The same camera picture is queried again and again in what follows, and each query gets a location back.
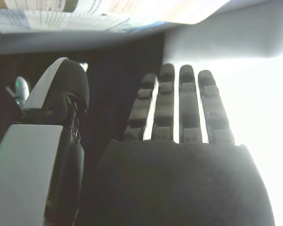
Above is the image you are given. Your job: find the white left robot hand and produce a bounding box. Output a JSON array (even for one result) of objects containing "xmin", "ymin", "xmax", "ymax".
[{"xmin": 0, "ymin": 57, "xmax": 275, "ymax": 226}]

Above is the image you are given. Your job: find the printed textbook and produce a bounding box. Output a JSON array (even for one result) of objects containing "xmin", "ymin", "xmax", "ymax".
[{"xmin": 0, "ymin": 0, "xmax": 233, "ymax": 33}]

